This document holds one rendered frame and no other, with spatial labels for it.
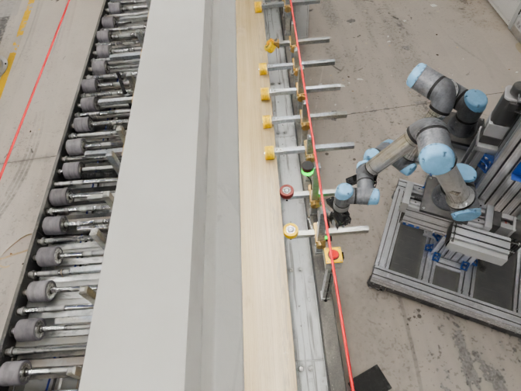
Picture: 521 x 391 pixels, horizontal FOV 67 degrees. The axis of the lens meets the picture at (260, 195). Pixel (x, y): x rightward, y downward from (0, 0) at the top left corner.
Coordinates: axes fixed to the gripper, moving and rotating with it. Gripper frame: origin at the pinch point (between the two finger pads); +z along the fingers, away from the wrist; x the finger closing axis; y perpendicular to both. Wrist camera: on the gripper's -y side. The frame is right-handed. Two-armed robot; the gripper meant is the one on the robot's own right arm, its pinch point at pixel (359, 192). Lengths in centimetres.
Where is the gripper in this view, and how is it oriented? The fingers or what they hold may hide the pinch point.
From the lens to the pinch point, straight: 231.5
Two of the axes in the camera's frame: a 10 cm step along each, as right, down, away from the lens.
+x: -0.5, -8.4, 5.5
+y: 9.9, -0.9, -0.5
